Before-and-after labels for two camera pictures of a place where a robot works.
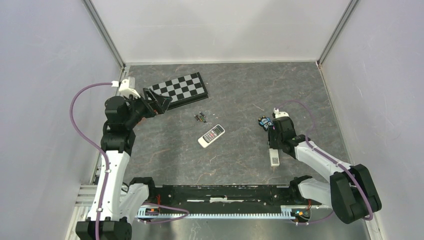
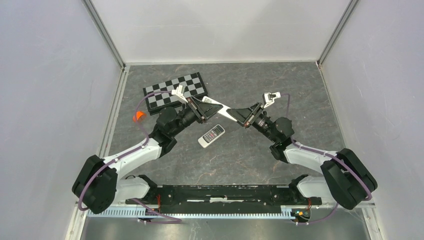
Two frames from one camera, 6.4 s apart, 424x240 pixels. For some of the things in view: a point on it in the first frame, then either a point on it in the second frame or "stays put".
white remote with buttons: (211, 136) stays put
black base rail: (218, 196) stays put
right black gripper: (272, 144) to (243, 115)
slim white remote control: (274, 157) to (223, 111)
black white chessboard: (182, 90) stays put
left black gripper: (161, 102) to (207, 109)
